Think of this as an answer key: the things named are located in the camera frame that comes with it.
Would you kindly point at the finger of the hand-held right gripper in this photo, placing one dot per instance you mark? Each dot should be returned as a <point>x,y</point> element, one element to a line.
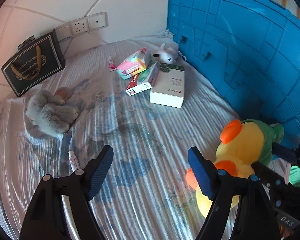
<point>265,173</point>
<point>285,153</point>

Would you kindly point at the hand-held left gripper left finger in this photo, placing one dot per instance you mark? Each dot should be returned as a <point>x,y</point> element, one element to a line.
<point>100,172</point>

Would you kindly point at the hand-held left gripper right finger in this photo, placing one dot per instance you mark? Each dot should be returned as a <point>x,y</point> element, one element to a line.
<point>200,175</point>

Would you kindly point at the yellow duck plush green hood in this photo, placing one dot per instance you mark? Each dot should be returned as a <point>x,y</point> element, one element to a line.
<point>240,150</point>

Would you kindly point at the grey furry plush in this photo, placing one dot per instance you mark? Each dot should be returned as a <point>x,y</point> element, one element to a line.
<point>50,115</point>

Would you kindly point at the white box with green end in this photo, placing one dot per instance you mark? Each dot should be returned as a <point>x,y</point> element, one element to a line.
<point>168,87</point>

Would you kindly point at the red and green toothpaste box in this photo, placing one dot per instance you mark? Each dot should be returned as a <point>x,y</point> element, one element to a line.
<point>142,80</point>

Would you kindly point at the pink and green tissue packet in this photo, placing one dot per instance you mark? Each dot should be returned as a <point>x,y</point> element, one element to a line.
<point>131,66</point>

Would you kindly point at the blue plastic crate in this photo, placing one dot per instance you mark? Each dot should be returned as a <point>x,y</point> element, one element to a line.
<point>240,42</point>

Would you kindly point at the small white plush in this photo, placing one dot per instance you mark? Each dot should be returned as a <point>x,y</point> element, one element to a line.
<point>165,53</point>

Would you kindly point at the green satin cloth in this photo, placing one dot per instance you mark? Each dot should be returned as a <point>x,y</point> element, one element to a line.
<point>298,177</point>

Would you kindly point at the white ointment tube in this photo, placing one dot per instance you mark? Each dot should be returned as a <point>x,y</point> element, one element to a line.
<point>73,161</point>

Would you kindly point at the striped bed sheet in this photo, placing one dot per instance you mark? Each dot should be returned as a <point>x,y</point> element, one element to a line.
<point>140,135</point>

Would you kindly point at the small pink tube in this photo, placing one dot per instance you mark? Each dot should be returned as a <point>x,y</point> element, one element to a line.
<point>111,65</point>

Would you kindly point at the black gift bag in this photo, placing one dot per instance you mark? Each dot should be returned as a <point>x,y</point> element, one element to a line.
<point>32,65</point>

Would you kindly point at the wall socket panel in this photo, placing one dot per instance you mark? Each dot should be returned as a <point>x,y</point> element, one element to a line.
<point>80,26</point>

